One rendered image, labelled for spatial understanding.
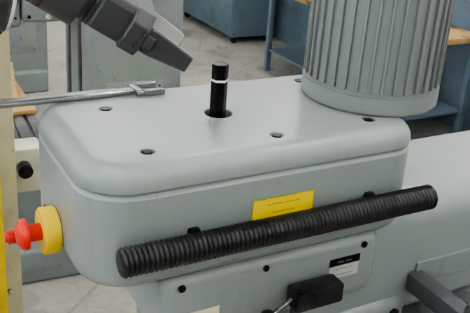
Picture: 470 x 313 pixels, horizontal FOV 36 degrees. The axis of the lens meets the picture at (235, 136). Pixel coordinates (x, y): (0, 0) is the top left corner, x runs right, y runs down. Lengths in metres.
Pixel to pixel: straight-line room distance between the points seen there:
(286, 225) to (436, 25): 0.34
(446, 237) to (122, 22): 0.60
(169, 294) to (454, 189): 0.49
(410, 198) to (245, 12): 7.47
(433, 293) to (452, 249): 0.10
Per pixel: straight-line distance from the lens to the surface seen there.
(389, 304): 1.16
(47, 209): 0.93
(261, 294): 0.98
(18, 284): 3.08
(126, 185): 0.80
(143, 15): 0.86
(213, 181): 0.84
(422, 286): 1.14
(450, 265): 1.21
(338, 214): 0.93
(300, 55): 7.37
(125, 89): 1.01
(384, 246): 1.09
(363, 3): 0.97
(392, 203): 0.98
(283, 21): 8.67
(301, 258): 0.99
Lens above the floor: 2.23
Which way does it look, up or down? 23 degrees down
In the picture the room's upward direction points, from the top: 4 degrees clockwise
